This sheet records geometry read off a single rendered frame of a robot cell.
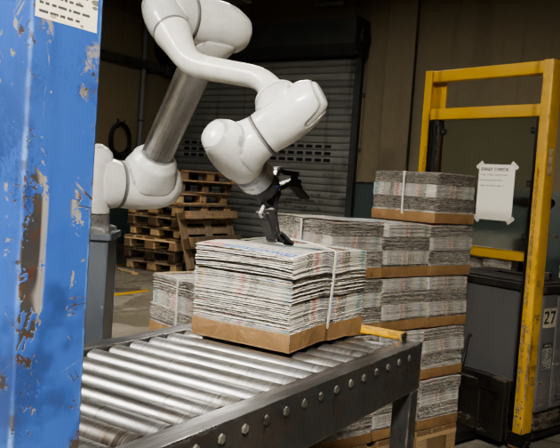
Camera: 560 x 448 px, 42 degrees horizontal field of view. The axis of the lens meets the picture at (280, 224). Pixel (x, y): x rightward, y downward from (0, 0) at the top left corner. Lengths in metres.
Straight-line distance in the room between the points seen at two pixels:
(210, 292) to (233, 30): 0.75
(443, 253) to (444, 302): 0.22
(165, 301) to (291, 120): 1.26
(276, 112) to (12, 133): 1.04
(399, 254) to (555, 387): 1.28
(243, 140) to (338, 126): 8.57
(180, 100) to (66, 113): 1.59
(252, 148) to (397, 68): 8.31
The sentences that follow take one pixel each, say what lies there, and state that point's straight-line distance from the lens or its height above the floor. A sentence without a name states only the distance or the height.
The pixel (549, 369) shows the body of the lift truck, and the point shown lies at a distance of 3.88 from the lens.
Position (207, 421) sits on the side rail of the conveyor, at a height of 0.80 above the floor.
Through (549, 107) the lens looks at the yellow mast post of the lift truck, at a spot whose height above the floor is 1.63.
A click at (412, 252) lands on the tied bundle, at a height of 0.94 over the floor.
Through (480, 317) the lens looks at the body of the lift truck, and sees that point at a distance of 3.92.
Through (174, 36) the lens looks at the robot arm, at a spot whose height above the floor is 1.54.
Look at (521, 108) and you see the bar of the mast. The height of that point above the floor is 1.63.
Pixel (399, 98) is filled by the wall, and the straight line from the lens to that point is 9.78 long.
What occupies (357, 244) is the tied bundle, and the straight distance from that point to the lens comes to 2.88.
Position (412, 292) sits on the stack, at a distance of 3.16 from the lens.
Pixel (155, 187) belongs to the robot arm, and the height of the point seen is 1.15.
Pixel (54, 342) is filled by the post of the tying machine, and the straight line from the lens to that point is 0.63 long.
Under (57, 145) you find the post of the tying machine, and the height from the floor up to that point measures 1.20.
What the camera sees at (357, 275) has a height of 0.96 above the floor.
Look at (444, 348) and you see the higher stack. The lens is 3.39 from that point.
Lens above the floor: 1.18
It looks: 3 degrees down
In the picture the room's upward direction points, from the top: 4 degrees clockwise
